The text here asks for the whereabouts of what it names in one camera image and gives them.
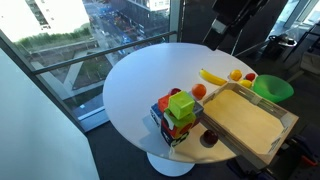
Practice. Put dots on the lime green block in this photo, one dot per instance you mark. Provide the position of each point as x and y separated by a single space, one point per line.
181 104

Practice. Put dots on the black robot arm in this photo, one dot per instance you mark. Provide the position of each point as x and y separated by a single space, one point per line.
232 16

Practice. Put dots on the orange-red block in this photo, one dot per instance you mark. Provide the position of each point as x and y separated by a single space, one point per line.
163 102

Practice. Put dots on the blue white block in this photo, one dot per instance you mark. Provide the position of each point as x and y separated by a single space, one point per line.
156 114

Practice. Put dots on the grey block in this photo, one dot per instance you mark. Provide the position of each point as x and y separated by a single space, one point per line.
197 109

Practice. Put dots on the wooden tray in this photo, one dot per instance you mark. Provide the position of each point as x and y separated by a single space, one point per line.
247 123

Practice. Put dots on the dark red toy plum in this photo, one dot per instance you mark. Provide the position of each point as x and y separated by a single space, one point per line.
174 91

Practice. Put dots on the orange toy fruit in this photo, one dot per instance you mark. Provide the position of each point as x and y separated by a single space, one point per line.
199 91

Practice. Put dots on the yellow toy banana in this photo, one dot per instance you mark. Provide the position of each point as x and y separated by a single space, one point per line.
211 78

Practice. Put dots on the dark red toy apple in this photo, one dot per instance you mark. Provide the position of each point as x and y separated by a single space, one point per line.
210 137

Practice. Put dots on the yellow-orange toy fruit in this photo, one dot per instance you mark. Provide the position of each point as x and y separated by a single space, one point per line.
235 75

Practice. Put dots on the yellow toy lemon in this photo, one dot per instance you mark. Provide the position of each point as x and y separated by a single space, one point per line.
246 83

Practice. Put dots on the small red toy fruit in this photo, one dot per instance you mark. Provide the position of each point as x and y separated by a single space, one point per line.
250 76

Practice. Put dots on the green plastic bowl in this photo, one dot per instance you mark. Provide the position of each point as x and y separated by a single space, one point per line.
272 88

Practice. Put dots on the black window railing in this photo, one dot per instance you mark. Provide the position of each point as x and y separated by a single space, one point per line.
100 53

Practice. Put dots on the white table pedestal base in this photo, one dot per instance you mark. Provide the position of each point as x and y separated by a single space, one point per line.
168 167

